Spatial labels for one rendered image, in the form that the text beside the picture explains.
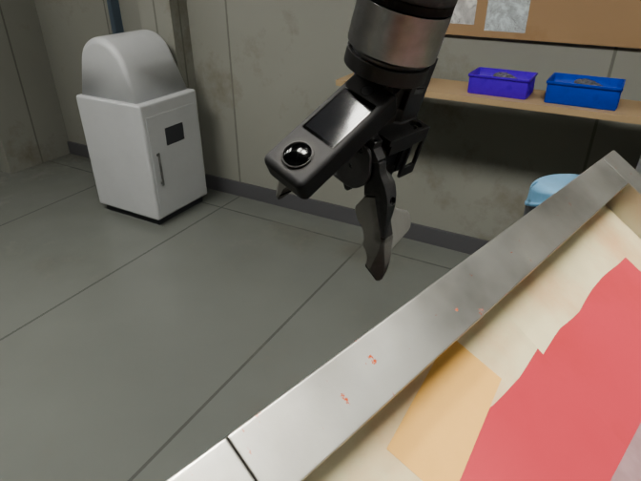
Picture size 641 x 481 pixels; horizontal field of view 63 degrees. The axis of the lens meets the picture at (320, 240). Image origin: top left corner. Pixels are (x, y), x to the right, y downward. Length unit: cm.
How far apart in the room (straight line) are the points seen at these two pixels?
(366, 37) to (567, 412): 32
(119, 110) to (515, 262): 347
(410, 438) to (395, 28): 28
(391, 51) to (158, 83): 345
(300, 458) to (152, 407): 225
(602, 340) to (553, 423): 11
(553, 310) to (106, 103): 355
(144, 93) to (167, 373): 190
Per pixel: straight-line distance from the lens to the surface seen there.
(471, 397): 39
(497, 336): 43
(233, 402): 245
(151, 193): 382
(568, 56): 311
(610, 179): 63
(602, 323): 53
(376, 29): 42
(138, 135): 370
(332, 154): 42
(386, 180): 46
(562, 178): 95
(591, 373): 48
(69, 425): 256
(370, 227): 48
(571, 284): 53
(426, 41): 43
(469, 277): 39
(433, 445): 35
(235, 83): 400
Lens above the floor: 176
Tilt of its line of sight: 29 degrees down
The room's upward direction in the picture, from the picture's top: straight up
